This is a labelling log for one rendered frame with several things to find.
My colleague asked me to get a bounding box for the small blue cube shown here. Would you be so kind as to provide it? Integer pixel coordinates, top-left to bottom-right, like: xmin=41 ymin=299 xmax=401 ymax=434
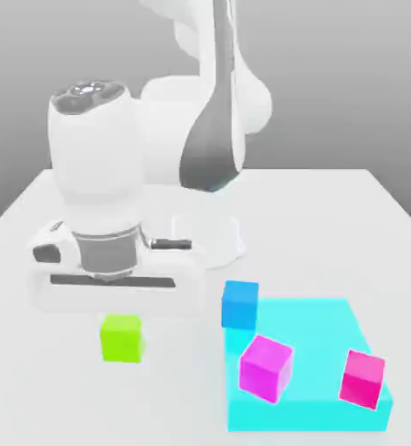
xmin=221 ymin=280 xmax=259 ymax=331

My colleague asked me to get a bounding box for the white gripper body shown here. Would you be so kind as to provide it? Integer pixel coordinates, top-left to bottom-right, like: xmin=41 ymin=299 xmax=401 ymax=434
xmin=30 ymin=261 xmax=206 ymax=314

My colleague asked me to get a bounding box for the small pink cube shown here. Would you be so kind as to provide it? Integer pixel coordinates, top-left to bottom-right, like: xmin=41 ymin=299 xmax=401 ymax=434
xmin=338 ymin=349 xmax=387 ymax=411

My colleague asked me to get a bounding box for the large cyan box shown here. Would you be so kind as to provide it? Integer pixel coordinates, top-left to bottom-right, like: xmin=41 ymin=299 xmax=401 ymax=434
xmin=222 ymin=297 xmax=394 ymax=434

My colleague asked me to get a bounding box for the small magenta cube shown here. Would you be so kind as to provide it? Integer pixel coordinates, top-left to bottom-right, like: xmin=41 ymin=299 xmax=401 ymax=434
xmin=239 ymin=334 xmax=294 ymax=404

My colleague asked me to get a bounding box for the small green cube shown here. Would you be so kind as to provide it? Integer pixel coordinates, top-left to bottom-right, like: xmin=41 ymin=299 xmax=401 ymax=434
xmin=99 ymin=314 xmax=147 ymax=364

